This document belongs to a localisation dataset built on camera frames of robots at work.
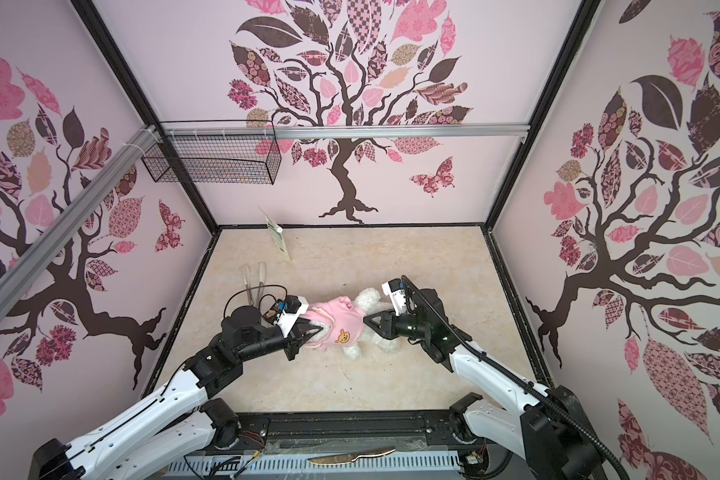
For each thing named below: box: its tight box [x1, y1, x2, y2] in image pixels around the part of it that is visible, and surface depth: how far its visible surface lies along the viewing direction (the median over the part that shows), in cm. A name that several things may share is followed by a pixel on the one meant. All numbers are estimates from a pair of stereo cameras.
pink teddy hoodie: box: [299, 296, 365, 351], surface depth 72 cm
